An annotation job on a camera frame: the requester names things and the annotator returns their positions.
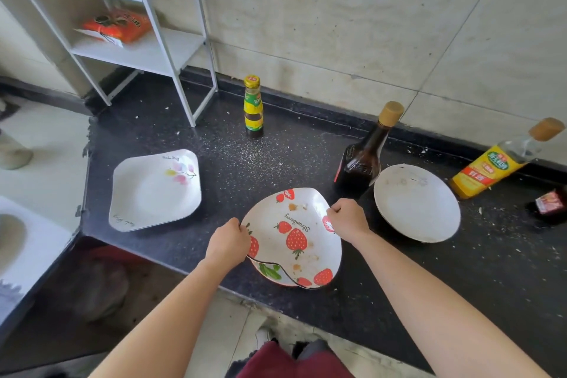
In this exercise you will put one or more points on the person's left hand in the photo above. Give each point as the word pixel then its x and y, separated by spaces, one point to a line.
pixel 228 245

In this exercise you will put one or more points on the person's right hand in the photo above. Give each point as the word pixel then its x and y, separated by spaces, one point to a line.
pixel 350 220

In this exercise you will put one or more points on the strawberry print plate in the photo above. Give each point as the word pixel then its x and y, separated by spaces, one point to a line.
pixel 297 231

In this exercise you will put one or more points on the dark bottle tan cap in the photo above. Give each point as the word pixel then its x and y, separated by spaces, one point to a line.
pixel 359 165

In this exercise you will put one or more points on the white round plate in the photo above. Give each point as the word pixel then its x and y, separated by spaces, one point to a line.
pixel 416 205

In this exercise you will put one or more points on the white square plate pink flower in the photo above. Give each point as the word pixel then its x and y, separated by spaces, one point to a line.
pixel 150 196

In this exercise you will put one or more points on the small green yellow label bottle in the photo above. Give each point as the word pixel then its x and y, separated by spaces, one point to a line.
pixel 253 112

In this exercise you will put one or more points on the clear bottle yellow label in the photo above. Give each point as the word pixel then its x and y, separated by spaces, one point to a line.
pixel 483 171

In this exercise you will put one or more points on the brown bottle black cap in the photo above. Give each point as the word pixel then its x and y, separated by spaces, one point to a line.
pixel 549 205

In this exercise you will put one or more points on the white metal shelf rack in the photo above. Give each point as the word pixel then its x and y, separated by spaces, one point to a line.
pixel 146 52

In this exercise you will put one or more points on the person's left forearm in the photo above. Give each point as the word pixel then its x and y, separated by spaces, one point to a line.
pixel 168 329

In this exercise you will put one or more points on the person's right forearm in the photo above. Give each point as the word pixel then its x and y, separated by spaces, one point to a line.
pixel 443 315

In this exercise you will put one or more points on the black speckled countertop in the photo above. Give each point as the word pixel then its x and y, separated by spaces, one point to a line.
pixel 274 160

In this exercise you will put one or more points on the person's grey shoe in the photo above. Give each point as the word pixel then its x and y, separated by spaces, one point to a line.
pixel 263 338

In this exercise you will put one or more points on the orange snack packet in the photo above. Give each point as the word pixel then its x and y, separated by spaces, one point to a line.
pixel 117 25

